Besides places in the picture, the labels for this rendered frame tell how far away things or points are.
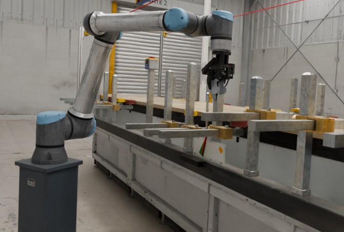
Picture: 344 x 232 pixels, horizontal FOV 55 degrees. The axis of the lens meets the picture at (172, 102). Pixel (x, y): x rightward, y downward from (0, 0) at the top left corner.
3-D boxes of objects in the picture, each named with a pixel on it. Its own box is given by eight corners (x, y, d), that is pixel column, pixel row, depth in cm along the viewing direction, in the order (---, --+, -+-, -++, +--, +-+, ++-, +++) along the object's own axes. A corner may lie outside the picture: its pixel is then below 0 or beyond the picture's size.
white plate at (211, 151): (223, 167, 148) (224, 144, 148) (192, 154, 171) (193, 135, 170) (224, 166, 148) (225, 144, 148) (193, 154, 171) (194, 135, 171)
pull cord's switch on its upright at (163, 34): (159, 110, 449) (163, 27, 443) (155, 109, 462) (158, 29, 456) (165, 110, 453) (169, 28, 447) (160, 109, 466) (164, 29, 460)
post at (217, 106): (214, 165, 156) (219, 62, 153) (209, 164, 159) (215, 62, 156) (219, 165, 158) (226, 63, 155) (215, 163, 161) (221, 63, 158)
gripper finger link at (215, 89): (216, 101, 139) (217, 79, 139) (208, 100, 144) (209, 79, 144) (222, 101, 140) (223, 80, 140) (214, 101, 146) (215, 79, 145)
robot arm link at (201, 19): (179, 13, 146) (203, 11, 139) (193, 18, 155) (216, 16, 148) (177, 35, 147) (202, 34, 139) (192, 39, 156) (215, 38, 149)
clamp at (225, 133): (223, 140, 148) (224, 128, 148) (206, 134, 160) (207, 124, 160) (233, 139, 151) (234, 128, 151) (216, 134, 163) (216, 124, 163)
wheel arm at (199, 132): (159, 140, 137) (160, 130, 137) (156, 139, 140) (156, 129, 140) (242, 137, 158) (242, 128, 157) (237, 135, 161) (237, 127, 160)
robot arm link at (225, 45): (206, 40, 144) (224, 42, 148) (206, 51, 144) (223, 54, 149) (218, 38, 136) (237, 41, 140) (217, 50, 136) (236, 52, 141)
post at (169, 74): (164, 150, 200) (168, 69, 197) (162, 149, 203) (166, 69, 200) (169, 149, 201) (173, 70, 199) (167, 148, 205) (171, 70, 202)
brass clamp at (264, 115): (264, 124, 126) (265, 111, 125) (241, 120, 138) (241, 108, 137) (276, 124, 129) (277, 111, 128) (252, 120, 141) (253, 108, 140)
